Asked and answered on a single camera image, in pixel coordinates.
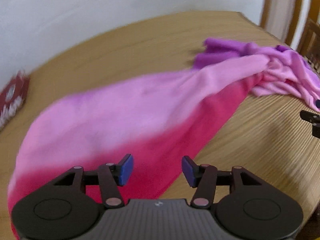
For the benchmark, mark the pink purple gradient garment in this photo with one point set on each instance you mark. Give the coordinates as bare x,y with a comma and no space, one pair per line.
158,119

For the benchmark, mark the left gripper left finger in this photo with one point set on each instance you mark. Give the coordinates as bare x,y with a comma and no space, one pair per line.
72,203

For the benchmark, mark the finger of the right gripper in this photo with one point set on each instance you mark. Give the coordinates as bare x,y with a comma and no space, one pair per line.
313,119

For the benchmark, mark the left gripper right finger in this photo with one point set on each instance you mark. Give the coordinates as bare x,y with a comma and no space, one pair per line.
243,204

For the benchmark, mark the white curtain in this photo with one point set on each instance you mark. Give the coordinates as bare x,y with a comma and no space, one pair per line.
278,18

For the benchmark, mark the wooden chair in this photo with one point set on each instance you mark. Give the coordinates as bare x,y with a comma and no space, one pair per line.
309,43

